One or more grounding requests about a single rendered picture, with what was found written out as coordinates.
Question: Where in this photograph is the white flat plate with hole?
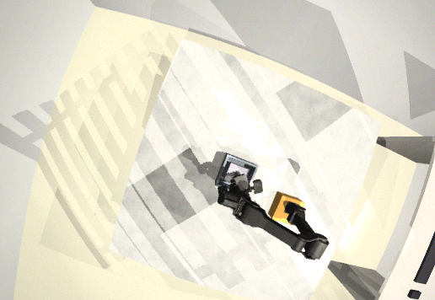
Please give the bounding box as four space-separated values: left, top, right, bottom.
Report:
224 162 248 181

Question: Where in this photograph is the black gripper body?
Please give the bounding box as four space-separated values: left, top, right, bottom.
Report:
217 179 263 196

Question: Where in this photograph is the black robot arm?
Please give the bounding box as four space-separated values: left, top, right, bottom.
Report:
217 174 330 260

